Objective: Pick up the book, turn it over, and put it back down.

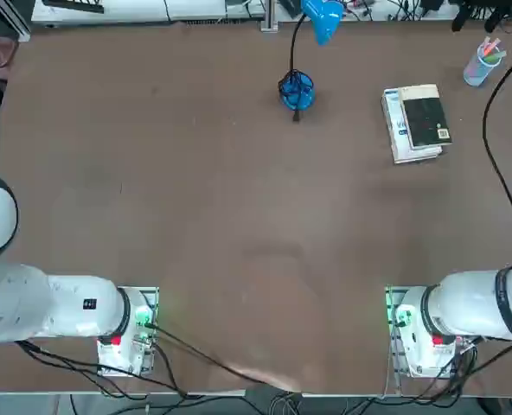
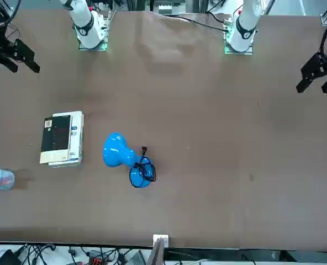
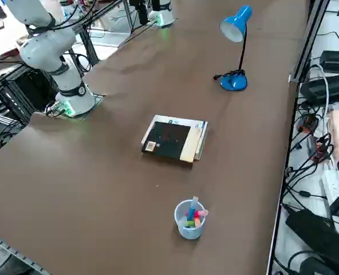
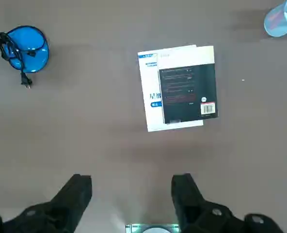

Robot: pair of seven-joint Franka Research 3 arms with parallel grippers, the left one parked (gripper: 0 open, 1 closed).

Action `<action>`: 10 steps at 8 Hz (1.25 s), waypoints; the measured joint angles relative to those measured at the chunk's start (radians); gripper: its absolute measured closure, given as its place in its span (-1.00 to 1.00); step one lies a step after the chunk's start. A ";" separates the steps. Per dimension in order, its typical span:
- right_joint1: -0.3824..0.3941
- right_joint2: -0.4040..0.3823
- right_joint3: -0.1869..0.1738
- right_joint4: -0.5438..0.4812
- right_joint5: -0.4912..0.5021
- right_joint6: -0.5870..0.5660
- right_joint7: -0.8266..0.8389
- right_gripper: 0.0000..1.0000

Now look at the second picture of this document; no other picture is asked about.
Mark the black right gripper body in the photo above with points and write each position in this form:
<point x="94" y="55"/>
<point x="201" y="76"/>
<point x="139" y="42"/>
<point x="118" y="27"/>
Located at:
<point x="2" y="47"/>

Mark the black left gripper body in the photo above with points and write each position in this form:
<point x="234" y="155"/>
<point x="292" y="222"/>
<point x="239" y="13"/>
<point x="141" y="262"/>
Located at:
<point x="321" y="64"/>

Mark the black cover paperback book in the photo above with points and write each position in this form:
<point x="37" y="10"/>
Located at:
<point x="55" y="135"/>

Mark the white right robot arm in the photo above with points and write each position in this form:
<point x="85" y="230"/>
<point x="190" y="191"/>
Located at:
<point x="89" y="27"/>

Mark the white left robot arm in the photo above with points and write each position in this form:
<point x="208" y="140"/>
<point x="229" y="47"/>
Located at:
<point x="242" y="27"/>

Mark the white and blue book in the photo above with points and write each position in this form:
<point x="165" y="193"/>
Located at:
<point x="76" y="138"/>

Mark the pink marker pen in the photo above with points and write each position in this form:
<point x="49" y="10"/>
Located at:
<point x="5" y="180"/>

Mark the clear plastic pen cup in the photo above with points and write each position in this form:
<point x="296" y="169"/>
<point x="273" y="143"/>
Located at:
<point x="4" y="180"/>

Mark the blue desk lamp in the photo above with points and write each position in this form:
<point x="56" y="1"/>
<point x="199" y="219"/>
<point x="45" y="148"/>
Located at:
<point x="116" y="150"/>

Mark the grey power strip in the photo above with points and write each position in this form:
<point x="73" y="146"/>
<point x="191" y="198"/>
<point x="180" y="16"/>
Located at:
<point x="164" y="9"/>

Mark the white mounting plate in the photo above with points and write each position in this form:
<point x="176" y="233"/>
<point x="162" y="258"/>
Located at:
<point x="165" y="238"/>

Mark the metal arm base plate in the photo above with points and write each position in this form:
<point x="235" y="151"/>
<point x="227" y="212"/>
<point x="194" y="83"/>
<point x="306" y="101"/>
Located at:
<point x="93" y="48"/>
<point x="239" y="52"/>

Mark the aluminium camera post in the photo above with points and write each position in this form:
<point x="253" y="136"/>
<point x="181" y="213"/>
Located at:
<point x="156" y="254"/>

